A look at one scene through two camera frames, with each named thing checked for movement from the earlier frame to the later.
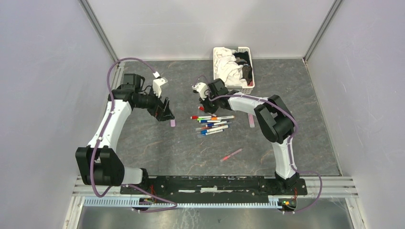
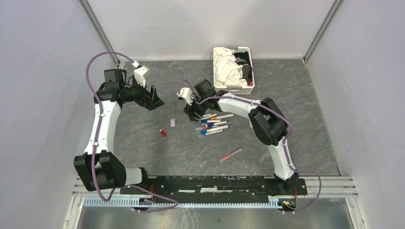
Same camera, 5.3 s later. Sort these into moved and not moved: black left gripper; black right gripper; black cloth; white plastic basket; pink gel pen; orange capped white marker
Moved: black left gripper; black right gripper
Not moved: black cloth; pink gel pen; orange capped white marker; white plastic basket
